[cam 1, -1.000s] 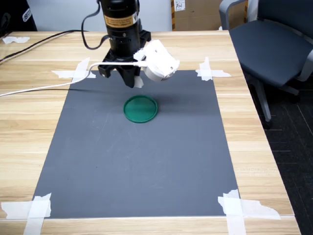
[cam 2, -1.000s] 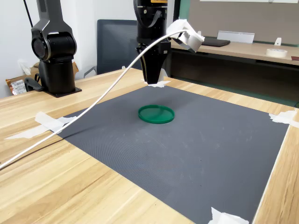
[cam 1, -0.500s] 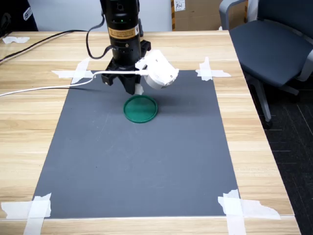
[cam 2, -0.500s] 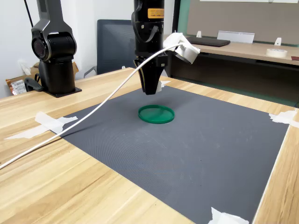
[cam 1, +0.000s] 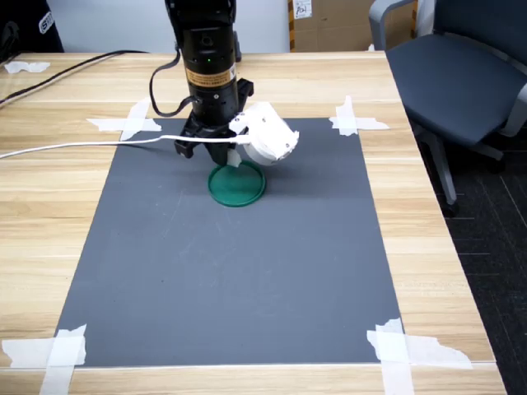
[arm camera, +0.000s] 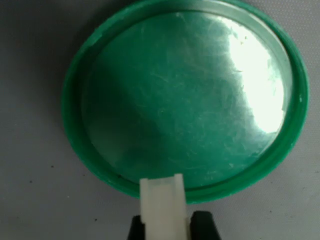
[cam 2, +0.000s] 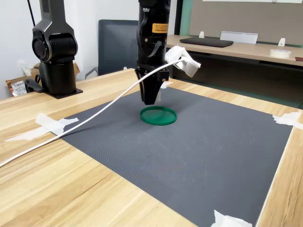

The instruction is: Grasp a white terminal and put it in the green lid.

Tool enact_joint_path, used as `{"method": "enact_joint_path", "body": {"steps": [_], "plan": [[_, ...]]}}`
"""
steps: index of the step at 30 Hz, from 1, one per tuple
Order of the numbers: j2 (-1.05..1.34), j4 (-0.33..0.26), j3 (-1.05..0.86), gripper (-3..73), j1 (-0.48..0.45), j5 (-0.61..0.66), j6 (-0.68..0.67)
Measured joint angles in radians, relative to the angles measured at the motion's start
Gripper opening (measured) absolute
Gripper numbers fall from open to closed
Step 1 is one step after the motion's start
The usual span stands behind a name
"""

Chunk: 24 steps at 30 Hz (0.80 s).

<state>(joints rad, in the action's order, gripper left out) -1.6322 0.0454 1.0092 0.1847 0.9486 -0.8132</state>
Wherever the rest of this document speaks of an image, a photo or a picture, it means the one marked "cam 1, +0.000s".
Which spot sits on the black item with white print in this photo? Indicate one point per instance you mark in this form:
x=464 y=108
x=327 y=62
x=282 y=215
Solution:
x=24 y=24

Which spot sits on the round green lid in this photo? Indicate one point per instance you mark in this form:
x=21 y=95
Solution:
x=236 y=189

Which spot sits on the dark grey mat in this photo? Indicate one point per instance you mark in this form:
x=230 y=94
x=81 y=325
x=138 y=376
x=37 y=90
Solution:
x=226 y=267

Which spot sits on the white tape piece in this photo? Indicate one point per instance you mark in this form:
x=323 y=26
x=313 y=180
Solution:
x=26 y=66
x=346 y=121
x=62 y=349
x=136 y=123
x=395 y=349

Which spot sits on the dark grey office chair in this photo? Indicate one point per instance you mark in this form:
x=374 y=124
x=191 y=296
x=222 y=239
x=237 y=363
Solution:
x=453 y=82

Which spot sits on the brown cardboard box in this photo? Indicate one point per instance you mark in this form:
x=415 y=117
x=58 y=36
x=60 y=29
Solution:
x=341 y=29

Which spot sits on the white camera box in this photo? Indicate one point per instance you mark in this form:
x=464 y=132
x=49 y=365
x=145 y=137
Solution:
x=267 y=136

